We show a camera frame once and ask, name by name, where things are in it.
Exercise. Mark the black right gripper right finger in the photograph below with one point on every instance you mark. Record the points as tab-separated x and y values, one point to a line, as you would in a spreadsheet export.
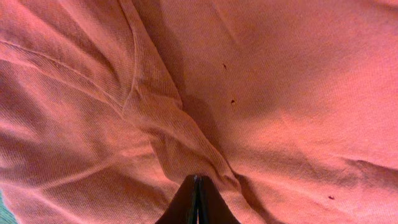
212	208

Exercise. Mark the orange Fram t-shirt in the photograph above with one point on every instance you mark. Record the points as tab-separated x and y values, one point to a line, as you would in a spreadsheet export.
290	107

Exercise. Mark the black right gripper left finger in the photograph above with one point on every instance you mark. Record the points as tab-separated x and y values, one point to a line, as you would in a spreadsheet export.
182	209

